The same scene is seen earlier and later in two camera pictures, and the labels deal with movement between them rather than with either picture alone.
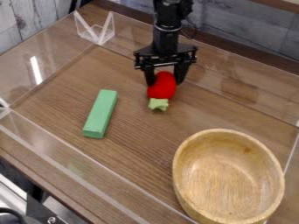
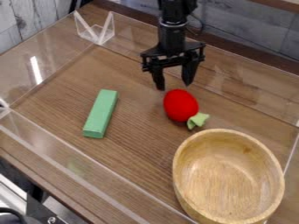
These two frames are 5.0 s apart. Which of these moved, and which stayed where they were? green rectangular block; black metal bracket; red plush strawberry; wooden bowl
Moved: red plush strawberry
Stayed: black metal bracket; green rectangular block; wooden bowl
